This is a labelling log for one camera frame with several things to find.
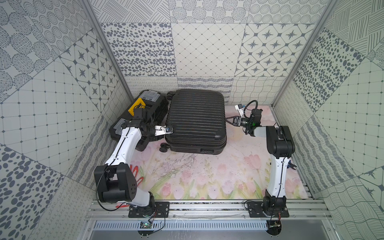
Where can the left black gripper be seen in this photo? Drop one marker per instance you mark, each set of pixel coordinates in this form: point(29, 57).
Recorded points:
point(141, 113)

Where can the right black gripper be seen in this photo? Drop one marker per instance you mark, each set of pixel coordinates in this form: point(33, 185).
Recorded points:
point(236, 120)

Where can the black hard-shell suitcase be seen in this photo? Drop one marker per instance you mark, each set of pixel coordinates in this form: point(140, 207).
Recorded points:
point(198, 121)

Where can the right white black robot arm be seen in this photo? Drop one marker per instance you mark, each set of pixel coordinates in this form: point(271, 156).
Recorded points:
point(280, 146)

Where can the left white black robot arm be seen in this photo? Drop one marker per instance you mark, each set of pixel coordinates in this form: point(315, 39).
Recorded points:
point(116, 184)

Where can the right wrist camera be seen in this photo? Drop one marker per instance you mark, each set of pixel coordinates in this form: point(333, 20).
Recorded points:
point(240, 109)

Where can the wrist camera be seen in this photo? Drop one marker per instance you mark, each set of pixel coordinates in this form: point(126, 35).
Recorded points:
point(240, 109)
point(163, 130)

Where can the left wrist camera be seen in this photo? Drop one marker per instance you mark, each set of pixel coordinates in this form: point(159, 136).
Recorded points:
point(163, 130)

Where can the black toolbox yellow handle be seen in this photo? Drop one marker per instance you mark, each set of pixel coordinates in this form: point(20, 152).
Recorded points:
point(155, 102)

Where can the blue handled pliers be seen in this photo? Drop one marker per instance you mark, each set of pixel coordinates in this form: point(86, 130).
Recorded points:
point(291, 165)

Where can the aluminium mounting rail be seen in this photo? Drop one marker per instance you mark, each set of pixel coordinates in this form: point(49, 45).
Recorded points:
point(307, 209)

